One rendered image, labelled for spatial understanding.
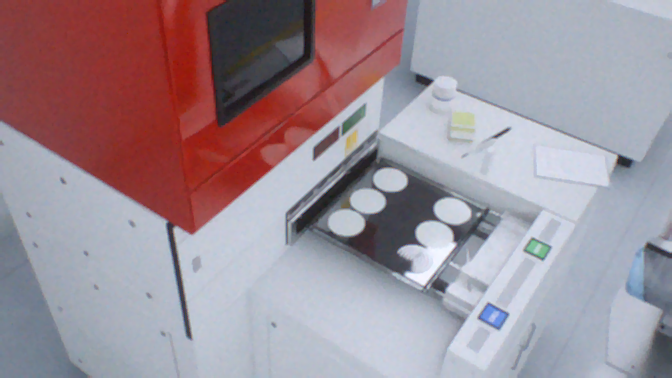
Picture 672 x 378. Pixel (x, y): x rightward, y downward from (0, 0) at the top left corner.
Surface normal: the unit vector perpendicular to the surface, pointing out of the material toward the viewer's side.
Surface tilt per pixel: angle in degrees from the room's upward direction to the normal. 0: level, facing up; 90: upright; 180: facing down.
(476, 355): 0
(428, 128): 0
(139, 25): 90
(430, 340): 0
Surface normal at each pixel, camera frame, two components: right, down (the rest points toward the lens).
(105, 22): -0.58, 0.55
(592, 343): 0.04, -0.73
